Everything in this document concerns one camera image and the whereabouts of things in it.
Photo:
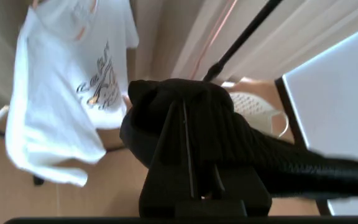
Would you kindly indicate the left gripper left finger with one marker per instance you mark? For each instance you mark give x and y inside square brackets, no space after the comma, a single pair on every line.
[169,186]

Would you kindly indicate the beige curtain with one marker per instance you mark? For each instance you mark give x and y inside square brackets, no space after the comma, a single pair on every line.
[166,37]

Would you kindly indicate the white printed t-shirt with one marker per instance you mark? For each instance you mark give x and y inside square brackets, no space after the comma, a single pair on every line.
[42,109]

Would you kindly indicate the black garment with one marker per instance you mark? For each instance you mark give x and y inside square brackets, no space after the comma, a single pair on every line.
[213,124]

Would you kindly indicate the white laundry basket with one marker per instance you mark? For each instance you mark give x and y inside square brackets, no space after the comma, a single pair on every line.
[253,109]

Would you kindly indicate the black clothes rack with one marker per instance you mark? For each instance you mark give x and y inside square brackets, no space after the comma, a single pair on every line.
[245,34]

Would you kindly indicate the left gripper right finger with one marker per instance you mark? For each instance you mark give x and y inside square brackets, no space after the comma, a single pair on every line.
[244,194]

